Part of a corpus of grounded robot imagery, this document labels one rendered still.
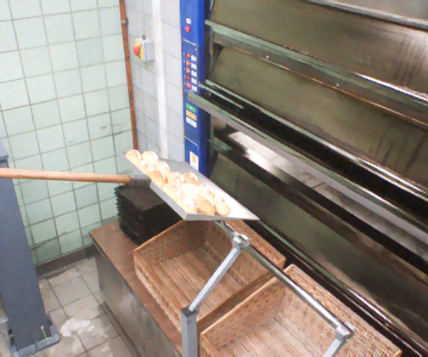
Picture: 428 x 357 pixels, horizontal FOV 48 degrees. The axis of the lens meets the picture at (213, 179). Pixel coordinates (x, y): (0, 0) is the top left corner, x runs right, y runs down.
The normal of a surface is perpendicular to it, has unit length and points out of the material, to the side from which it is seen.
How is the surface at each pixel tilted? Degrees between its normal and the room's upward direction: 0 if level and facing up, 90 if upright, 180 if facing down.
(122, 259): 0
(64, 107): 90
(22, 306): 90
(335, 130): 70
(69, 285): 0
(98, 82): 90
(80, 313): 0
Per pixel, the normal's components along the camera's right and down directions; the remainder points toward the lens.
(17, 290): 0.54, 0.43
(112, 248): 0.00, -0.85
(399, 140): -0.78, -0.02
